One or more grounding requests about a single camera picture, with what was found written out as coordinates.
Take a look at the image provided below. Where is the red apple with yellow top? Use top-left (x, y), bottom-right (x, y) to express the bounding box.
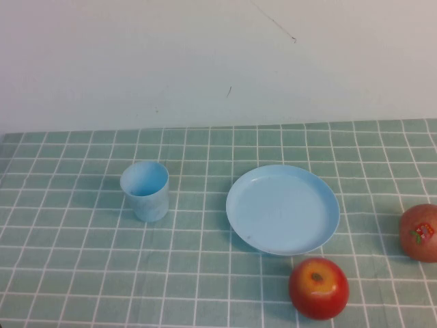
top-left (288, 257), bottom-right (350, 321)

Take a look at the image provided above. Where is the light blue plastic cup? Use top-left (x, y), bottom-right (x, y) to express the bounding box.
top-left (119, 161), bottom-right (170, 223)

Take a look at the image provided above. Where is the green checked tablecloth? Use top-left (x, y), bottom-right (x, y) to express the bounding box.
top-left (0, 118), bottom-right (437, 328)

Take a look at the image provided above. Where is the light blue round plate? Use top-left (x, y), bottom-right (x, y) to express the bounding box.
top-left (225, 164), bottom-right (341, 257)

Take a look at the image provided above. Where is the red apple with sticker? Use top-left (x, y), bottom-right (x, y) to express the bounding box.
top-left (399, 203), bottom-right (437, 263)

